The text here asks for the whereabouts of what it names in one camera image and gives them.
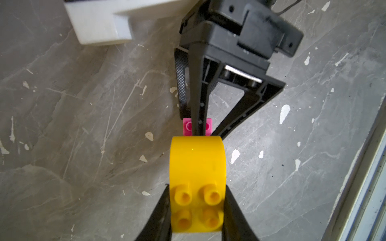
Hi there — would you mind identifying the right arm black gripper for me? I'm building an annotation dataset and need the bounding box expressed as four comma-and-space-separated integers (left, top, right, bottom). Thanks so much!
174, 1, 304, 139

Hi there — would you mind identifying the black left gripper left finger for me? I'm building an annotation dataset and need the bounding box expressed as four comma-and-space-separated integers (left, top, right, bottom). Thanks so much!
135, 184, 172, 241

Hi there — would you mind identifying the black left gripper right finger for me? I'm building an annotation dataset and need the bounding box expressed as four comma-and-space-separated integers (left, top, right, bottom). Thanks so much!
221, 185, 259, 241

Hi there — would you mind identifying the pink lego brick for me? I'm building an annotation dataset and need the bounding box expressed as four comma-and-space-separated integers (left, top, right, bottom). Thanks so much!
182, 117, 213, 137

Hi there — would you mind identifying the yellow curved lego brick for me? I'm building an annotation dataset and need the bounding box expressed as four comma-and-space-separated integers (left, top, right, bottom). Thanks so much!
169, 136, 227, 233

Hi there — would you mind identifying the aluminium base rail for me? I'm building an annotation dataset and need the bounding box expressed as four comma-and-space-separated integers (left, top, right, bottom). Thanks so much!
322, 100, 386, 241

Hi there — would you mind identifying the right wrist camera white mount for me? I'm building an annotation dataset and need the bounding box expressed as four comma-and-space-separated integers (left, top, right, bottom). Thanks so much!
64, 0, 197, 46

